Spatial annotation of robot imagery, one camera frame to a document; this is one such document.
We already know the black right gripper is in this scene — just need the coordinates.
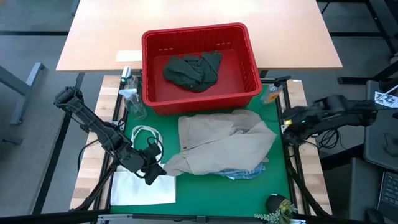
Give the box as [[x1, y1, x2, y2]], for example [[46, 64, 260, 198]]
[[280, 106, 315, 147]]

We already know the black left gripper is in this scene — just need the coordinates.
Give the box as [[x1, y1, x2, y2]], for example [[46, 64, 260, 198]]
[[118, 145, 168, 187]]

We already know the blue patterned garment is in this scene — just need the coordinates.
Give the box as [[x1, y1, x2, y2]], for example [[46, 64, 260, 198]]
[[213, 161, 267, 181]]

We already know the beige garment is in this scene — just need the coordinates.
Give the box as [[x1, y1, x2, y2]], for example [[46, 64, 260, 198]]
[[162, 108, 278, 177]]

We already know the red plastic laundry bin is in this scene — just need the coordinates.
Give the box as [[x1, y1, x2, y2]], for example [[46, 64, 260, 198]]
[[141, 22, 263, 116]]

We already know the cream folded cloth pile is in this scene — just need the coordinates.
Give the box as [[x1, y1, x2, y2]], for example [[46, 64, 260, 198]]
[[110, 124, 177, 207]]

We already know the orange label pump bottle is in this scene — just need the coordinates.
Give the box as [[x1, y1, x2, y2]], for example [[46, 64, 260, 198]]
[[260, 75, 292, 105]]

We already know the clear spray bottle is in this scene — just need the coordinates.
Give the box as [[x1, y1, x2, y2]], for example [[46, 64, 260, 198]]
[[119, 88, 147, 121]]

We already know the succulent plant in dark pot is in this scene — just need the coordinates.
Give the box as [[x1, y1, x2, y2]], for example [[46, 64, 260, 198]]
[[254, 192, 299, 224]]

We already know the dark grey side desk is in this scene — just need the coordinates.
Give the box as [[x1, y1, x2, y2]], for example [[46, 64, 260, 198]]
[[363, 79, 398, 172]]

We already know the white fiducial marker tag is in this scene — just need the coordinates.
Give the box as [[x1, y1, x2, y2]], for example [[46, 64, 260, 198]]
[[374, 91, 398, 109]]

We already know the clear bottle green cap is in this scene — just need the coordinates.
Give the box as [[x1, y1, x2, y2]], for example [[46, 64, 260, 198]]
[[121, 65, 139, 91]]

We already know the dark green garment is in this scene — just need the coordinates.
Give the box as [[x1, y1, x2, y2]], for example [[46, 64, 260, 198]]
[[162, 50, 223, 93]]

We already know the black keyboard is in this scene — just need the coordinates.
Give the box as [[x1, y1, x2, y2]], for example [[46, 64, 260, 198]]
[[377, 170, 398, 220]]

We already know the white desk grommet plate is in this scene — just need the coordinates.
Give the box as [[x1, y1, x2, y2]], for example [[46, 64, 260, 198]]
[[116, 50, 143, 62]]

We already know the light wooden desk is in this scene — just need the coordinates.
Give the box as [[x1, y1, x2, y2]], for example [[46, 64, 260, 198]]
[[55, 0, 343, 72]]

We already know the grey metal desk leg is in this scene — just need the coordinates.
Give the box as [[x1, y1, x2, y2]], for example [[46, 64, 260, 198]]
[[0, 62, 46, 126]]

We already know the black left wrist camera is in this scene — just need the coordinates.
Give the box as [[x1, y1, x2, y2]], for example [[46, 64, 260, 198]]
[[146, 142, 162, 158]]

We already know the black left wrist camera cable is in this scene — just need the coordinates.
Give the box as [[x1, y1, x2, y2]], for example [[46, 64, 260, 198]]
[[136, 136, 165, 179]]

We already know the black cable coil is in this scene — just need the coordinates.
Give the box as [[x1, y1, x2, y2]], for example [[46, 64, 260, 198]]
[[315, 129, 342, 149]]

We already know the black aluminium rig frame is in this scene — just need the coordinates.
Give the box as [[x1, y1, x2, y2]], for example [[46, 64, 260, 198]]
[[70, 73, 332, 224]]

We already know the white tagged cable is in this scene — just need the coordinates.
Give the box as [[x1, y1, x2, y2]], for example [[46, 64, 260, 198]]
[[377, 84, 398, 98]]

